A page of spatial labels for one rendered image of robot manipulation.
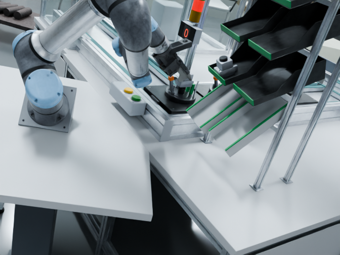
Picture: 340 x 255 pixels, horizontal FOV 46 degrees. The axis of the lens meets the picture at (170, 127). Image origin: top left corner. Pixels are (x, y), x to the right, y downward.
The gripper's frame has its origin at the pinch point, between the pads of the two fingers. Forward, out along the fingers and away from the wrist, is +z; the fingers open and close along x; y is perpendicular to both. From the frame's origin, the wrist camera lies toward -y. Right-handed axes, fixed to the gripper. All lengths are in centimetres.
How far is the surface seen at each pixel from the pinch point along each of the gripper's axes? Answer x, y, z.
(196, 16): -16.7, -22.3, -6.6
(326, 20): 52, -33, -26
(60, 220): -36, 102, 48
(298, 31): 41, -31, -17
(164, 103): 5.1, 16.2, -1.8
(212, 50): -82, -42, 76
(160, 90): -6.4, 12.8, 2.0
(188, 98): 5.0, 6.6, 6.1
